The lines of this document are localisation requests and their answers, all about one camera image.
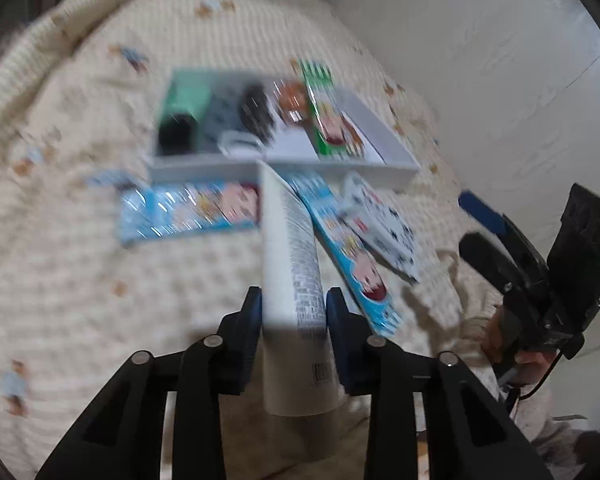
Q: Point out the orange pastry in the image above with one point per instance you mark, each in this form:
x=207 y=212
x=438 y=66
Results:
x=292 y=100

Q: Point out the white cream tube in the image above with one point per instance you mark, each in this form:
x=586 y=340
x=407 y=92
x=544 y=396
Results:
x=295 y=260

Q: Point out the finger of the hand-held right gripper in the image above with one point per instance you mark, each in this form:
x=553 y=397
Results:
x=485 y=212
x=490 y=262

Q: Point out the beige checked bear quilt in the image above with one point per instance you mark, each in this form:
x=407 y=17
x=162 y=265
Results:
x=80 y=285

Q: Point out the person's right hand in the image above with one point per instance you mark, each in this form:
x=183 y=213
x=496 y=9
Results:
x=495 y=340

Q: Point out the blue cartoon snack packet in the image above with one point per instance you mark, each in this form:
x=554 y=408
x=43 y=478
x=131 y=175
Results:
x=350 y=250
x=180 y=210

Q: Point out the green cartoon snack packet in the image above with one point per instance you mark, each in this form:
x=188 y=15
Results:
x=330 y=120

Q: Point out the silver patterned pouch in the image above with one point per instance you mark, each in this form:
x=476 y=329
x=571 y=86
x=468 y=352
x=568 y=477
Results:
x=222 y=110

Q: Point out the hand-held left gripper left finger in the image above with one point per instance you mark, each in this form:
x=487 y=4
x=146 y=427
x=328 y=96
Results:
x=252 y=340

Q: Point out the green tube with black cap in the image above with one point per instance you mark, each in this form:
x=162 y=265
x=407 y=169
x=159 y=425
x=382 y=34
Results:
x=185 y=95

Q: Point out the person's right forearm fuzzy sleeve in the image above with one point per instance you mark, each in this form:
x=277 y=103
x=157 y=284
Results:
x=535 y=420

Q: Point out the black spotted white snack packet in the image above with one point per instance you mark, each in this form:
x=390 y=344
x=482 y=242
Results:
x=380 y=225

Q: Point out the white shallow cardboard box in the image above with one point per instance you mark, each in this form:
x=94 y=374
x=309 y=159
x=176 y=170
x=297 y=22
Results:
x=205 y=167

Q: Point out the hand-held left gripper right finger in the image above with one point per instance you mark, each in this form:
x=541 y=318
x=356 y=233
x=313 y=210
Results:
x=337 y=340

